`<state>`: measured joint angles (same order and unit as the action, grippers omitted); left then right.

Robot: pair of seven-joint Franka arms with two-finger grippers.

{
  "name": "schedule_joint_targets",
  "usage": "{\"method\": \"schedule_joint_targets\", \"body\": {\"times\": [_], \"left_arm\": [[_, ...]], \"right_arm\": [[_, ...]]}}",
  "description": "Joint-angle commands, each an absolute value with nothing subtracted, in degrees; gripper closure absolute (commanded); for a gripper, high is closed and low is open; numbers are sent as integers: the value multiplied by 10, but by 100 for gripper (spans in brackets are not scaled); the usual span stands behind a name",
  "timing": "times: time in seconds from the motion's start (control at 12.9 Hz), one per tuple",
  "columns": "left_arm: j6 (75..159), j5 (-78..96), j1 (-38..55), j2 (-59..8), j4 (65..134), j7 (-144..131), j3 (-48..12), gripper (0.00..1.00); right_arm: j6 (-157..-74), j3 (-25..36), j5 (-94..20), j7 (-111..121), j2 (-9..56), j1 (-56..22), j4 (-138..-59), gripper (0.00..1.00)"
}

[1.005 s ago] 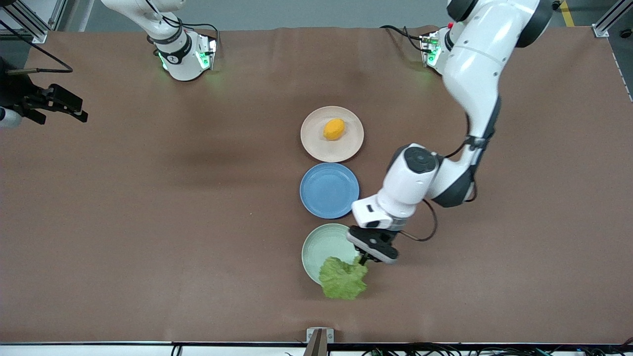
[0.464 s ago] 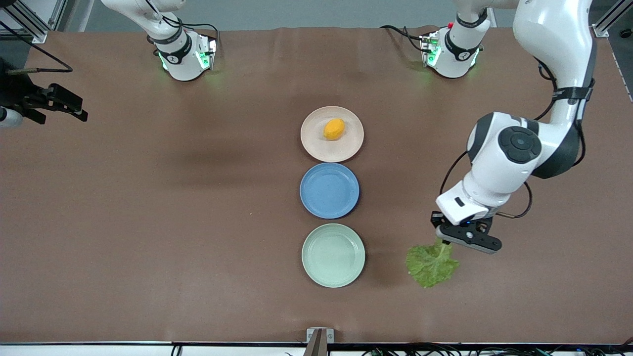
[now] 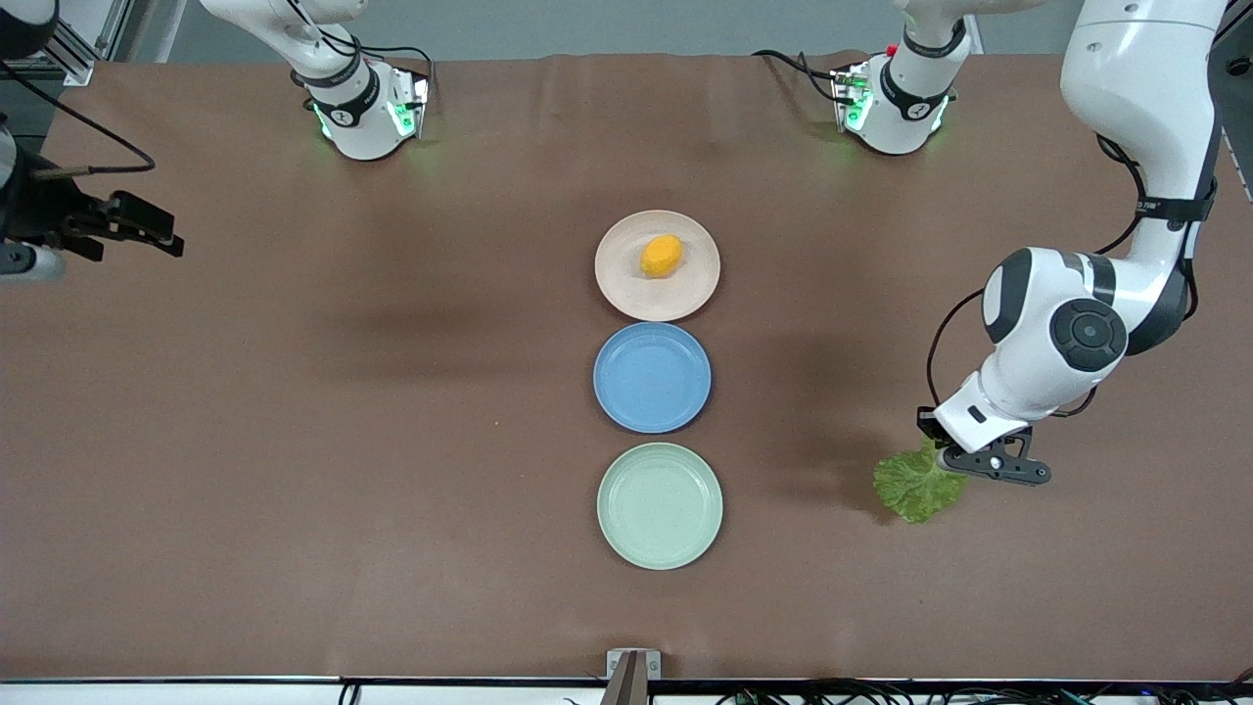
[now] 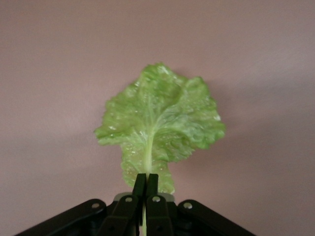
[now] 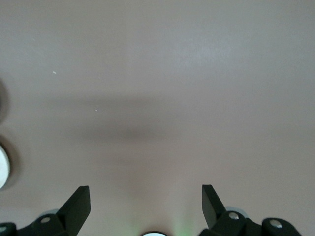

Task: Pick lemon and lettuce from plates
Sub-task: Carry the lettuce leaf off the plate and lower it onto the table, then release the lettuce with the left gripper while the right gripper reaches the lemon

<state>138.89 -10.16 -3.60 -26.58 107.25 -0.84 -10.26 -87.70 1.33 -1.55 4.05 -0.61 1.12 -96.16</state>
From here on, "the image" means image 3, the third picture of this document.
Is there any light green round plate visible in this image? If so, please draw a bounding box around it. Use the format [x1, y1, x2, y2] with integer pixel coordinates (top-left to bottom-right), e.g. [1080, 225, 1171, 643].
[597, 442, 724, 571]

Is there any blue round plate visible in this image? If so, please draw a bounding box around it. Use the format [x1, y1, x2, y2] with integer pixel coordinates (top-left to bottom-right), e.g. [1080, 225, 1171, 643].
[593, 322, 713, 434]

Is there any black right base cable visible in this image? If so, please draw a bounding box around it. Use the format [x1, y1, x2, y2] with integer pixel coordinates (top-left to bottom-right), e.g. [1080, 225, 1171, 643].
[367, 44, 437, 99]

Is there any black base cable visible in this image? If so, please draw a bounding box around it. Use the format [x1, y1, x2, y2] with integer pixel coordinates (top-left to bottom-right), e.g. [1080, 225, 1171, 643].
[367, 44, 437, 99]
[752, 49, 853, 104]

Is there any pink round plate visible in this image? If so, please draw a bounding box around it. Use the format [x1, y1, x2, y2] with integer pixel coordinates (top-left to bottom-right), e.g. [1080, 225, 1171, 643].
[594, 210, 721, 322]

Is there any aluminium frame profile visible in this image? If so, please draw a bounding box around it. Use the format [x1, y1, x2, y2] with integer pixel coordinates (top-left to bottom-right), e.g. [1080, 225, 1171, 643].
[44, 0, 133, 87]

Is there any black left base cable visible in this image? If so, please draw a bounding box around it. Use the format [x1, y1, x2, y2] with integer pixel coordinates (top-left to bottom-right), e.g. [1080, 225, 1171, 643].
[752, 49, 853, 104]

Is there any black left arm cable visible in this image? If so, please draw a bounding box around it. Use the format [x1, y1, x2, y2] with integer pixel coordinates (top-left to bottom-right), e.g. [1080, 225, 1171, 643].
[925, 132, 1200, 422]

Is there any brown table cover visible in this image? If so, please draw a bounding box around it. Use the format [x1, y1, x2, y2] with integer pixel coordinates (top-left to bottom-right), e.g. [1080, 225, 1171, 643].
[0, 51, 1253, 683]

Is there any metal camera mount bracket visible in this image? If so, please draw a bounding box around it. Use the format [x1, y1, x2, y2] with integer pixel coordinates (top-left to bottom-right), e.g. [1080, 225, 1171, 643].
[599, 649, 662, 705]

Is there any green lettuce leaf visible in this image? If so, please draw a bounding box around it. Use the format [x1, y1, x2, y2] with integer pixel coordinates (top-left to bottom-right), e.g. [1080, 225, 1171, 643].
[873, 438, 970, 525]

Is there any yellow lemon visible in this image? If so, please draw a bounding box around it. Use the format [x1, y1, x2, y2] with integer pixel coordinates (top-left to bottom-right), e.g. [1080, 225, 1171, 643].
[641, 235, 684, 279]

